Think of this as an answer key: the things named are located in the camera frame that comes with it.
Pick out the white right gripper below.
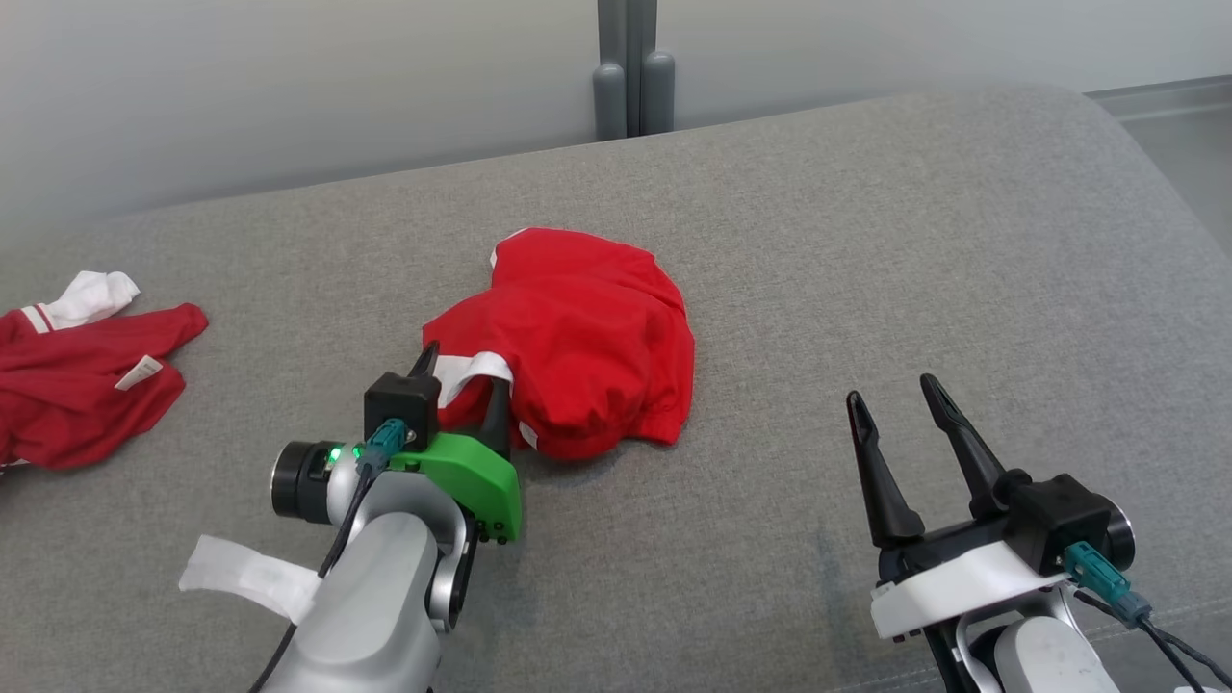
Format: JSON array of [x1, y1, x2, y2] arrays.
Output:
[[846, 373, 1069, 639]]

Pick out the grey metal post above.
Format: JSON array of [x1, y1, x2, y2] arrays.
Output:
[[591, 0, 677, 142]]

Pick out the teal connector black cable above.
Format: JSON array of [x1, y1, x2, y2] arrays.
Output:
[[248, 418, 411, 693], [1064, 541, 1232, 693]]

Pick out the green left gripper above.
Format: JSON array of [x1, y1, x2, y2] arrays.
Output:
[[390, 341, 523, 545]]

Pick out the right teal connector black cable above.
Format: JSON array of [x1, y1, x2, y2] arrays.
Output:
[[1064, 541, 1232, 693]]

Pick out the red jersey with white stripes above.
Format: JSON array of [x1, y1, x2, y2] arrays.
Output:
[[0, 270, 209, 473]]

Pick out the red shirt with white trim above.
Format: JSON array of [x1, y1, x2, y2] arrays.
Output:
[[422, 227, 696, 461]]

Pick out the white tape strip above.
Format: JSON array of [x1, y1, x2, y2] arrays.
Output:
[[178, 535, 323, 625]]

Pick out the left teal connector black cable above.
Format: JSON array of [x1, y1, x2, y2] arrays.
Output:
[[248, 418, 411, 693]]

